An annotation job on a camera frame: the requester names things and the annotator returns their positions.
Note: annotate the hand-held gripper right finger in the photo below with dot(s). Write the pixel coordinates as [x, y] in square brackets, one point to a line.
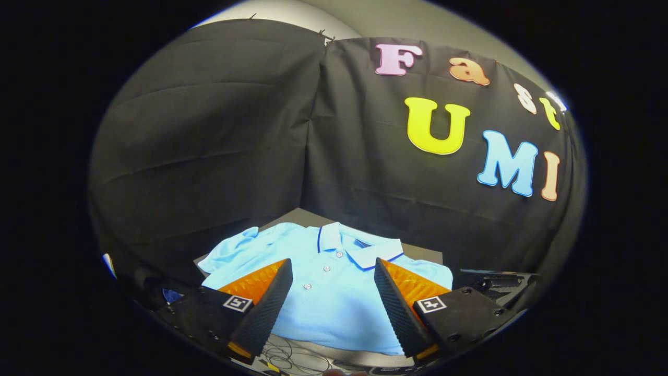
[399, 313]

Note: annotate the small blue object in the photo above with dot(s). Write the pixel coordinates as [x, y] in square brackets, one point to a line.
[171, 296]

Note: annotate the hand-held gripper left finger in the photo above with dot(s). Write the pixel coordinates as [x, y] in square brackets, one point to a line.
[269, 308]

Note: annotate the light blue polo shirt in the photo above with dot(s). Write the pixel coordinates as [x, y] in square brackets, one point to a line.
[334, 297]

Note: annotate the black backdrop cloth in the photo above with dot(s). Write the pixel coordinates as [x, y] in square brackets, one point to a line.
[219, 156]

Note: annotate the grey cabinet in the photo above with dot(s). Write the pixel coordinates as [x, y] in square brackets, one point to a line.
[297, 216]

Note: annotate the small white object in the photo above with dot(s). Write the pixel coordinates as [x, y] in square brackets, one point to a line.
[109, 263]

